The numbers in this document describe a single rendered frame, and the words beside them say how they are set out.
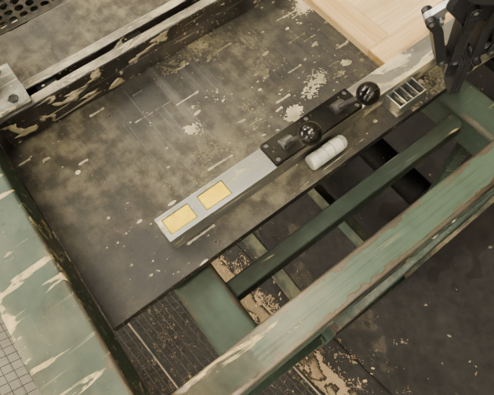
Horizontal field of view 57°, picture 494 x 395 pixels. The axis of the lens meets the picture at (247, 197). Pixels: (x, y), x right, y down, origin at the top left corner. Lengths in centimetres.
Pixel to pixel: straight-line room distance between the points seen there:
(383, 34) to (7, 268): 81
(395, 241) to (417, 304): 180
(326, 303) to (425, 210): 22
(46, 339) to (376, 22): 84
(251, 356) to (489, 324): 187
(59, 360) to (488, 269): 197
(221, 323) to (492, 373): 194
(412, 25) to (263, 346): 71
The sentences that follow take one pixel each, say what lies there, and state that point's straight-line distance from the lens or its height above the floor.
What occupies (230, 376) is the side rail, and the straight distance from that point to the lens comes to 67.
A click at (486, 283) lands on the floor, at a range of 236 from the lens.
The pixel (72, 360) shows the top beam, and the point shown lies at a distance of 67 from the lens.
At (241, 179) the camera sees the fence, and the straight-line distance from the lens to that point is 77.
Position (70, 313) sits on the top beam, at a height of 186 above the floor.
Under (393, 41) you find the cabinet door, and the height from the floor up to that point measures 118.
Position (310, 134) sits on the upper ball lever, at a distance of 68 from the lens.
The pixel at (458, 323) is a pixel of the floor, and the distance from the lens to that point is 249.
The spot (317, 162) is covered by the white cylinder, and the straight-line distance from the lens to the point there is 80.
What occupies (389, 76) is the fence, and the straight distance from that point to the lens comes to 92.
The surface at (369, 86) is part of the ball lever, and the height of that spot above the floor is 144.
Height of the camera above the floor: 209
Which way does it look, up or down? 44 degrees down
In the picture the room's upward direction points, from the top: 108 degrees counter-clockwise
